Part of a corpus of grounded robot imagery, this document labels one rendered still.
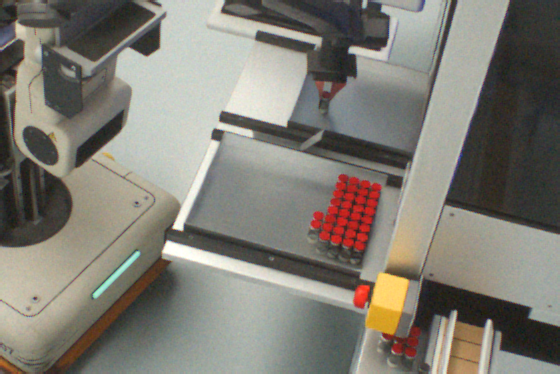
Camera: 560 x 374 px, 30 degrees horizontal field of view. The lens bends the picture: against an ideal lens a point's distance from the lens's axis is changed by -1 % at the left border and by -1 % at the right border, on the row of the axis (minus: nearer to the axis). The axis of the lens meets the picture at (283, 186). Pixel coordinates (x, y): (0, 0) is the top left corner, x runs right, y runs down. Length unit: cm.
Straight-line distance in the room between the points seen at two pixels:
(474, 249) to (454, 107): 30
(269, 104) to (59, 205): 82
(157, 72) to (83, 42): 152
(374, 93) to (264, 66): 25
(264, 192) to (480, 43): 75
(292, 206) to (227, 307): 97
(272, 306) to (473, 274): 129
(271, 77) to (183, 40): 148
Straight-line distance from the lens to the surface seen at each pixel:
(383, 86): 236
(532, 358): 196
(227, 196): 207
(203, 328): 295
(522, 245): 174
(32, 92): 229
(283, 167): 214
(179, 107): 353
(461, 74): 151
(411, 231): 175
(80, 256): 274
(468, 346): 188
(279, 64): 237
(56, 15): 187
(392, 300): 177
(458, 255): 177
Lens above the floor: 241
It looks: 47 degrees down
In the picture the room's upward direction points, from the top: 9 degrees clockwise
